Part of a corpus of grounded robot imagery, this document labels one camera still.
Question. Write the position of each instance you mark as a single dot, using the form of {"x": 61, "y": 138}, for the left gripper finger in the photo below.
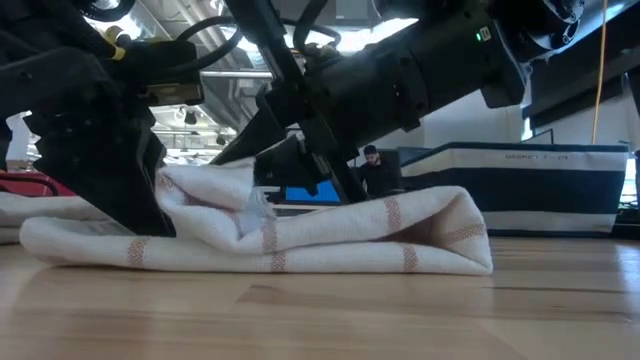
{"x": 110, "y": 170}

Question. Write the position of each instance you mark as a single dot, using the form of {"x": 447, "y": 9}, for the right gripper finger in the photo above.
{"x": 260, "y": 137}
{"x": 295, "y": 165}

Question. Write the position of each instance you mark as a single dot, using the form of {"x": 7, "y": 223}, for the white towel with red checks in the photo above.
{"x": 325, "y": 240}

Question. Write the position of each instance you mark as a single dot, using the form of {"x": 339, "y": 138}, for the navy fabric basket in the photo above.
{"x": 525, "y": 190}

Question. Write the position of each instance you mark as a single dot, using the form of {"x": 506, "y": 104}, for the blue plastic crate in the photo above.
{"x": 325, "y": 192}

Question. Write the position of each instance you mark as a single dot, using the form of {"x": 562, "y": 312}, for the long ceiling light bar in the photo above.
{"x": 235, "y": 74}

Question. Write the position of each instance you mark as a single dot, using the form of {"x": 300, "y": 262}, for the black hanging lamp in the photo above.
{"x": 190, "y": 117}

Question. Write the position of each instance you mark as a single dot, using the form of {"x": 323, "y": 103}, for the red bin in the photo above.
{"x": 30, "y": 185}

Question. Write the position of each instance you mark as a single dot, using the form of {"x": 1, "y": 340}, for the person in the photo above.
{"x": 377, "y": 175}

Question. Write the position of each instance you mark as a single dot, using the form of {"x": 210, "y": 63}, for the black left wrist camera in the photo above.
{"x": 162, "y": 70}

